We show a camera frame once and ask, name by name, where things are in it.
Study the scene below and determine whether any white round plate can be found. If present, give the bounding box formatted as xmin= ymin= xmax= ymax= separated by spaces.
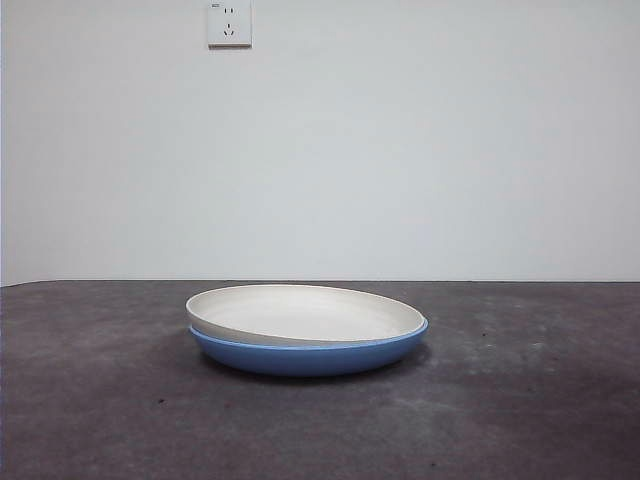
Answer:
xmin=185 ymin=283 xmax=427 ymax=346

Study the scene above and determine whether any white wall socket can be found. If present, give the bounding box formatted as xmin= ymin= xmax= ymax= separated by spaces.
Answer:
xmin=208 ymin=0 xmax=253 ymax=50

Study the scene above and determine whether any blue round plate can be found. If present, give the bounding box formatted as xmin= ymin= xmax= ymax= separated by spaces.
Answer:
xmin=188 ymin=319 xmax=430 ymax=378

